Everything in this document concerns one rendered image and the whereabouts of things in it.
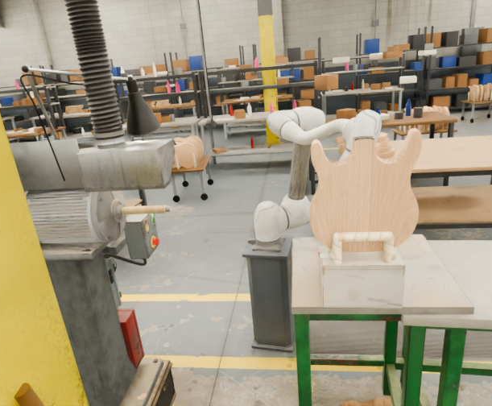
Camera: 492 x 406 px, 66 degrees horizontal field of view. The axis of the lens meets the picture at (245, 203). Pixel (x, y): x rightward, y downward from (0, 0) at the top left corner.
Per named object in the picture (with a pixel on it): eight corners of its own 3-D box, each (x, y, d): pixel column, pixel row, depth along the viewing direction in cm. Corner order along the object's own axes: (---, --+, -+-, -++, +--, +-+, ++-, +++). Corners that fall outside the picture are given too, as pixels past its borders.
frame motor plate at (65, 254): (11, 261, 158) (9, 253, 156) (47, 236, 180) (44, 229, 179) (93, 259, 153) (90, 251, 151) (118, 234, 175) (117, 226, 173)
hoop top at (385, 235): (332, 243, 128) (332, 235, 127) (331, 239, 131) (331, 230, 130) (394, 243, 125) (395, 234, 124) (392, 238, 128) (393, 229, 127)
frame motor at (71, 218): (17, 255, 155) (-3, 196, 147) (55, 228, 180) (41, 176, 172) (111, 254, 150) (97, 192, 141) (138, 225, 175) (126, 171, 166)
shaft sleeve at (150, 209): (124, 216, 157) (121, 212, 154) (126, 209, 159) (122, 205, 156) (166, 214, 155) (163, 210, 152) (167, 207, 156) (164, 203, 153)
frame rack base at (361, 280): (323, 308, 136) (322, 266, 130) (320, 284, 150) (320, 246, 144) (403, 308, 132) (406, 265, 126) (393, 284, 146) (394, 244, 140)
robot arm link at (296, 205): (273, 221, 247) (301, 213, 256) (287, 235, 235) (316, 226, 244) (283, 105, 205) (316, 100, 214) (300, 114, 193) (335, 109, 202)
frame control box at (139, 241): (101, 275, 186) (88, 227, 178) (119, 254, 206) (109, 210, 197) (148, 275, 183) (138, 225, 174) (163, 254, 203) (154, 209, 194)
